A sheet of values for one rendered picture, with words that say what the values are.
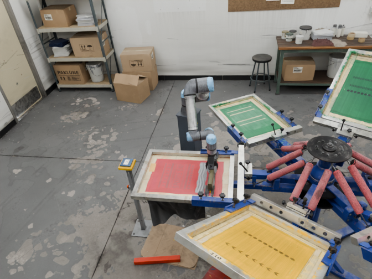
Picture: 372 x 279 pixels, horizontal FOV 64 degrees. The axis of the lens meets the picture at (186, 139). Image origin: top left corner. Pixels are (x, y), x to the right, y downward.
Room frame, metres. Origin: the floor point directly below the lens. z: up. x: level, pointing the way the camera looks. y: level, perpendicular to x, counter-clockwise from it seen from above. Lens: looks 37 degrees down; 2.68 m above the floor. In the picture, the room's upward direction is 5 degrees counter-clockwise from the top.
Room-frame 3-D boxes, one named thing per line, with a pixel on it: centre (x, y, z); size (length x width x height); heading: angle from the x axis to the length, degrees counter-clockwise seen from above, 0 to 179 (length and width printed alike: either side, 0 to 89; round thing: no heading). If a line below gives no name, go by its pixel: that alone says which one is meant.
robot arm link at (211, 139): (1.79, -0.19, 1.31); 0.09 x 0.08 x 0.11; 1
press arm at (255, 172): (1.69, -0.52, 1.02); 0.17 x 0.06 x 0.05; 78
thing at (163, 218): (1.62, 0.13, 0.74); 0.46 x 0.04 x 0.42; 78
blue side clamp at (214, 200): (1.49, -0.15, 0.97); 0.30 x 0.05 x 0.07; 78
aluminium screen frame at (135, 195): (1.81, 0.03, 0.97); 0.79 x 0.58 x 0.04; 78
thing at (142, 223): (2.05, 0.55, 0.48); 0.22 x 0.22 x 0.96; 78
